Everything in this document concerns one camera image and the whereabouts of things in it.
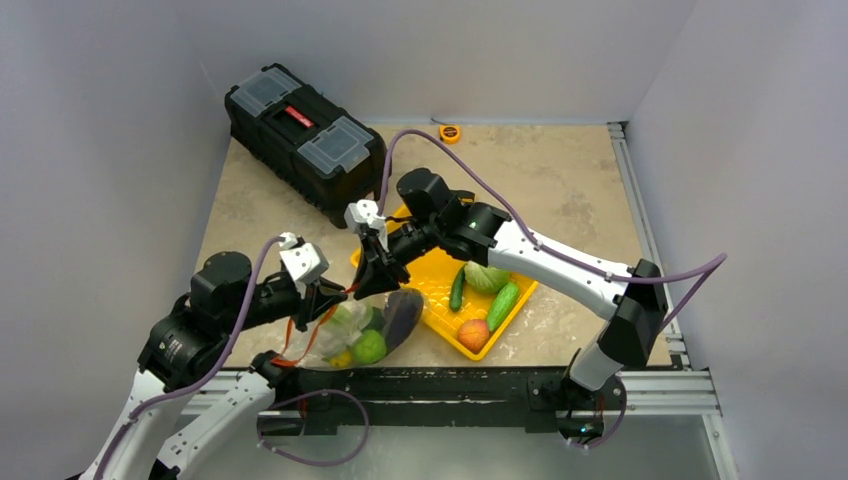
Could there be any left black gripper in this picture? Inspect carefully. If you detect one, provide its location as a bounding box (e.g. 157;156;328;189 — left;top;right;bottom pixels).
223;272;347;332

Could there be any white cauliflower toy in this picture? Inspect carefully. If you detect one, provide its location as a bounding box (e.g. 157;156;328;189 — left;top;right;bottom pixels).
315;300;373;358

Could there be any purple eggplant toy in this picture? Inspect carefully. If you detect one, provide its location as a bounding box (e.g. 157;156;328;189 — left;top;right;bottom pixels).
382;288;424;351

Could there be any clear zip top bag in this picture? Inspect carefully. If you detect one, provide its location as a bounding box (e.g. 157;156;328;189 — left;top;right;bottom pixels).
271;288;426;371

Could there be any yellow corn toy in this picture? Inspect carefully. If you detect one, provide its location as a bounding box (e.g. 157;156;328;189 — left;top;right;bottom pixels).
328;351;353;369

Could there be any green wrinkled guava toy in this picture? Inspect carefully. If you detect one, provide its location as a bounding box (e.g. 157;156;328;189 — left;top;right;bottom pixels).
351;329;388;365

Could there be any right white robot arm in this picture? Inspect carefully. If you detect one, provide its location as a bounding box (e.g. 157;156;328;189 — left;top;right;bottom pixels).
345;168;668;407

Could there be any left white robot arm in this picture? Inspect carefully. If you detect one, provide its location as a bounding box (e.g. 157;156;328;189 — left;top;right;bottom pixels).
80;244;348;479

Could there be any dark green chili pepper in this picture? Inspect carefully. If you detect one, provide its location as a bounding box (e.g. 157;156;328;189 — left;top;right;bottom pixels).
449;267;465;312

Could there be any yellow plastic tray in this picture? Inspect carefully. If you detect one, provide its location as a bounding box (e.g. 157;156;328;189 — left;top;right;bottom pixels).
349;203;539;362

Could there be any green cabbage toy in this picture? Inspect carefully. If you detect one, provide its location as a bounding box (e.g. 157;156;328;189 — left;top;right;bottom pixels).
463;261;511;294

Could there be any orange peach toy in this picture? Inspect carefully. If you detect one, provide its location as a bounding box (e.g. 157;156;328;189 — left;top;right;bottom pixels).
457;318;490;353

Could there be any green cucumber toy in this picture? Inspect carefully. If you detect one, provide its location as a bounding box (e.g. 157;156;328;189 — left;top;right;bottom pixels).
486;282;521;333

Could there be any orange tape measure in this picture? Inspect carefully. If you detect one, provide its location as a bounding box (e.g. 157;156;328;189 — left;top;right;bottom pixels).
430;117;461;145

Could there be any black plastic toolbox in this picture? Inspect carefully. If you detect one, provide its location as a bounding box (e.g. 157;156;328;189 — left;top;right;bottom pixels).
224;63;387;229

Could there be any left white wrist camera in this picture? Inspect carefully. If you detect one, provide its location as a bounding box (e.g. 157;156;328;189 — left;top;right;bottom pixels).
277;232;329;298

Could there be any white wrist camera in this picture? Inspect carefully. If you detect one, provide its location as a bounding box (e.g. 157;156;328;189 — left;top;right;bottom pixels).
277;232;329;298
344;199;389;250

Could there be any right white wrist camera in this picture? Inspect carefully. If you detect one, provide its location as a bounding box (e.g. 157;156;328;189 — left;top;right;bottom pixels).
344;199;389;250

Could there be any aluminium frame rail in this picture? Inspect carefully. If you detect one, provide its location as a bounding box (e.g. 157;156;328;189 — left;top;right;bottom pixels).
606;121;742;480

